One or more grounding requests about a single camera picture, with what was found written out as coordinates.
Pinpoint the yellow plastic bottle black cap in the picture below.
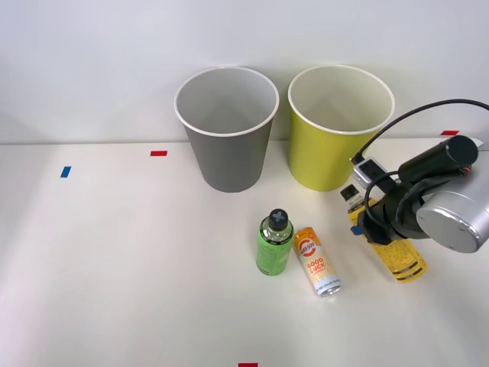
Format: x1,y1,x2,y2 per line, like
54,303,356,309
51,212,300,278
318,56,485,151
339,183,428,284

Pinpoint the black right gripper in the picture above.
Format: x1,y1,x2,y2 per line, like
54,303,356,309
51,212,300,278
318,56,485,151
350,186,403,246

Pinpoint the yellow-green plastic waste bin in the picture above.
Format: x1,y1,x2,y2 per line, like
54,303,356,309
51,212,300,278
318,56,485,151
287,63,396,193

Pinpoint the black camera cable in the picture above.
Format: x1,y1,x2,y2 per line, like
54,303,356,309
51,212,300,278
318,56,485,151
353,99,489,238

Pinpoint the green plastic bottle black cap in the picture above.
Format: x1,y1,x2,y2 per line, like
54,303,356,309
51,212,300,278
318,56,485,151
254,208,294,276

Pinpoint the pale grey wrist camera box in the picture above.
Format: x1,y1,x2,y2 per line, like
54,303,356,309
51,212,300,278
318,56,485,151
351,158,384,186

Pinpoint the grey plastic waste bin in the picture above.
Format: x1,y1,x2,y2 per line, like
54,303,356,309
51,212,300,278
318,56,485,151
173,66,280,194

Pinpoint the orange and white drink can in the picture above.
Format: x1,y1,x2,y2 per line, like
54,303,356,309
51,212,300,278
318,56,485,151
293,226,343,298

